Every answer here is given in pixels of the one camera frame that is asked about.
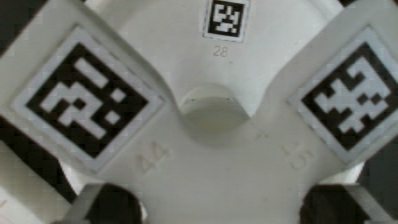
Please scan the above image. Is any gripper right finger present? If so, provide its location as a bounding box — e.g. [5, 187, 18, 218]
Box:
[298, 184, 398, 224]

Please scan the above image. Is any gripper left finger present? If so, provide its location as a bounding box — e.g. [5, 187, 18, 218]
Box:
[55, 183, 142, 224]

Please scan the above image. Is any white cross-shaped table base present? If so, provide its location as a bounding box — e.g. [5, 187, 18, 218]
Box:
[0, 0, 398, 224]

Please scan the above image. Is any white round table top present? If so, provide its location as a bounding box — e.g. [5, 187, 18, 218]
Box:
[0, 0, 346, 224]

